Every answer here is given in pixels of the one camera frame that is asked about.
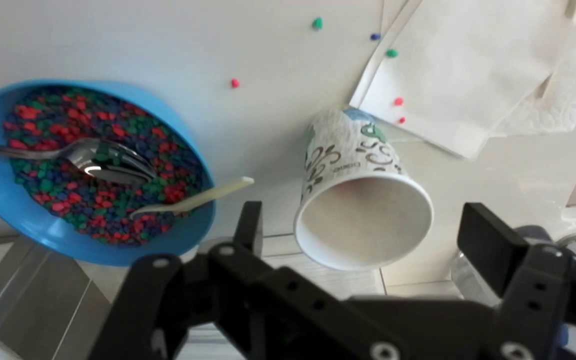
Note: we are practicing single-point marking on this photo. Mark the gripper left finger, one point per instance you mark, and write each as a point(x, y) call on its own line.
point(153, 295)

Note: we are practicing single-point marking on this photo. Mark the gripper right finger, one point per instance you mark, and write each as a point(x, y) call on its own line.
point(533, 290)

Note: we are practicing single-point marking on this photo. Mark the patterned paper cup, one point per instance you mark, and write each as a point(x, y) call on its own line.
point(353, 155)

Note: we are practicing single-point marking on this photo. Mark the heap of coloured beads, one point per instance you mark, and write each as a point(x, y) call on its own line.
point(88, 205)

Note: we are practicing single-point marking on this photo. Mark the white plastic spoon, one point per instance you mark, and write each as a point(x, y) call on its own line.
point(208, 195)

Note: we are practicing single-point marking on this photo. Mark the metal spoon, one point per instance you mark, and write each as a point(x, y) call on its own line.
point(93, 157)

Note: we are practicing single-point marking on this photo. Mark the blue plastic bowl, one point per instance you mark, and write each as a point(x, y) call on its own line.
point(3, 200)

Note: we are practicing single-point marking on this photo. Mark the white embossed paper towel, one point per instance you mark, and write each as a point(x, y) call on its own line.
point(575, 90)

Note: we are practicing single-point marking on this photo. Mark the white paper napkin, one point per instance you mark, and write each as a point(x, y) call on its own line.
point(448, 75)

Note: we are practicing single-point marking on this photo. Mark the green bead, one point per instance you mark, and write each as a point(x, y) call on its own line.
point(317, 23)
point(391, 52)

